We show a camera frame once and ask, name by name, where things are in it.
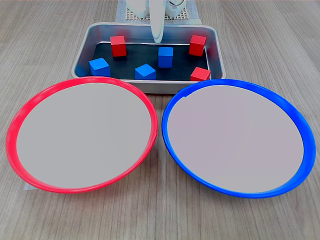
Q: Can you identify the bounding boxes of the black tray mat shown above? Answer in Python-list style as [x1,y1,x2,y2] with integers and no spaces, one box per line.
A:
[87,41,212,82]

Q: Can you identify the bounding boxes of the blue-rimmed white round plate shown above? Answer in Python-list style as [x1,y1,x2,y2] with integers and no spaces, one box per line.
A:
[161,78,317,200]

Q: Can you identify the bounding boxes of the pale perforated base plate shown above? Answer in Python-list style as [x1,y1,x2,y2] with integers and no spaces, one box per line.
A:
[124,6,191,23]

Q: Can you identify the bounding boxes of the steel tray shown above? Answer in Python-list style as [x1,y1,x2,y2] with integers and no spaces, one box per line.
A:
[71,21,227,95]

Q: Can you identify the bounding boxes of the red-rimmed white round plate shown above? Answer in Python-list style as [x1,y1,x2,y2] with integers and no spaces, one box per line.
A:
[5,76,159,195]

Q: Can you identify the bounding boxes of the translucent white tape strip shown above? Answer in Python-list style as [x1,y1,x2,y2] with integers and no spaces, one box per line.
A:
[115,0,127,23]
[186,0,203,26]

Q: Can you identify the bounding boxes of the small blue cube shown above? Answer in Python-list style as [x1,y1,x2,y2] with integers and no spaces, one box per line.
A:
[88,57,111,77]
[134,63,157,81]
[157,46,174,69]

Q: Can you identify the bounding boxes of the small red cube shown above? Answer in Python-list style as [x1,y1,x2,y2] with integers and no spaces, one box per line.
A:
[109,35,127,58]
[188,34,207,57]
[189,66,212,82]

